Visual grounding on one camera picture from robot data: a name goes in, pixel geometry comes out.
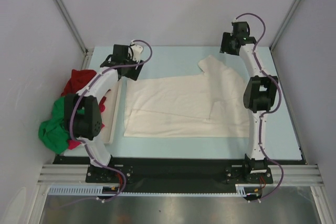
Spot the magenta pink t shirt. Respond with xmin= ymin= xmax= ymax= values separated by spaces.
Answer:
xmin=67 ymin=124 xmax=106 ymax=150

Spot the aluminium front rail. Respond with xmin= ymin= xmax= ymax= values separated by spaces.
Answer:
xmin=37 ymin=165 xmax=323 ymax=186

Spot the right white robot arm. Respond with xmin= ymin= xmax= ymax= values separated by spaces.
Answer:
xmin=220 ymin=21 xmax=278 ymax=183

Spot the dark red t shirt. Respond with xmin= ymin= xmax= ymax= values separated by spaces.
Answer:
xmin=58 ymin=69 xmax=97 ymax=114

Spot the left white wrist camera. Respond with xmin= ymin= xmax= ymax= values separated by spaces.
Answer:
xmin=129 ymin=40 xmax=144 ymax=63

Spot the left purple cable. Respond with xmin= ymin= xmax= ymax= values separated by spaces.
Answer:
xmin=68 ymin=39 xmax=153 ymax=167

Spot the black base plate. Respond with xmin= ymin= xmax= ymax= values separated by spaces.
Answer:
xmin=53 ymin=155 xmax=304 ymax=194

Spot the left aluminium frame post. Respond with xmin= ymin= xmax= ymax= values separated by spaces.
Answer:
xmin=53 ymin=0 xmax=88 ymax=55

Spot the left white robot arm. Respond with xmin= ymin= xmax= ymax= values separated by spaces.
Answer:
xmin=64 ymin=40 xmax=146 ymax=182

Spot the white slotted cable duct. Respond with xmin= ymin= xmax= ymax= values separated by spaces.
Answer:
xmin=48 ymin=185 xmax=261 ymax=197

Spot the cream white t shirt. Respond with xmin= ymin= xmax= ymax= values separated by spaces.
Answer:
xmin=124 ymin=56 xmax=249 ymax=138

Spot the right aluminium frame post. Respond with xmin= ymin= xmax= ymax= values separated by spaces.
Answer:
xmin=269 ymin=0 xmax=303 ymax=52

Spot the green t shirt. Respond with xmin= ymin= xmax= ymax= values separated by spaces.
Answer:
xmin=38 ymin=97 xmax=70 ymax=154

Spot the cream plastic tray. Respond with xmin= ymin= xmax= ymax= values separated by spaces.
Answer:
xmin=101 ymin=81 xmax=122 ymax=145

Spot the aluminium frame post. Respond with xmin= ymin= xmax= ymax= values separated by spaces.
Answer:
xmin=53 ymin=0 xmax=88 ymax=55
xmin=269 ymin=0 xmax=303 ymax=52

